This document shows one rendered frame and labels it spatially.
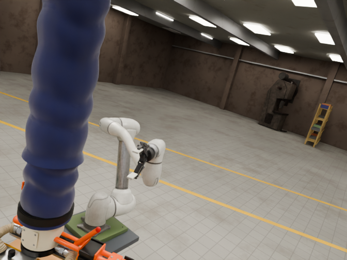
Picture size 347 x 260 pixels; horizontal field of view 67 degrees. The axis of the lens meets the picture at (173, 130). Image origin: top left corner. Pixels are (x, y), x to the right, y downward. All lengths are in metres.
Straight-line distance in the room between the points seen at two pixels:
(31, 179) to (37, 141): 0.17
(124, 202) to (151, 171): 0.61
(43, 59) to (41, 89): 0.11
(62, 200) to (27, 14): 12.47
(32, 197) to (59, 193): 0.10
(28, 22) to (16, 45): 1.09
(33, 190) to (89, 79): 0.49
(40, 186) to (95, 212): 0.91
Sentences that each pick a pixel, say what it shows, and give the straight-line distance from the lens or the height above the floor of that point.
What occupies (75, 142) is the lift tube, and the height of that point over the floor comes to 1.71.
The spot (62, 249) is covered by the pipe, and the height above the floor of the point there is 1.19.
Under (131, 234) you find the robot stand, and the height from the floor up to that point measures 0.75.
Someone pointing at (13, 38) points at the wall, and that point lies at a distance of 13.28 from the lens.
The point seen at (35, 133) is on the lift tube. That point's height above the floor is 1.73.
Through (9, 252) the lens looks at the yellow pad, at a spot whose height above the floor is 1.16.
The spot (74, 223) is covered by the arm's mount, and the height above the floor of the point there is 0.78.
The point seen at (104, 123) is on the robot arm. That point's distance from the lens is 1.97.
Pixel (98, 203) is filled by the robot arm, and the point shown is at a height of 1.02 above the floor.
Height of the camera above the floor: 2.09
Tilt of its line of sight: 14 degrees down
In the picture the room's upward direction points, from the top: 14 degrees clockwise
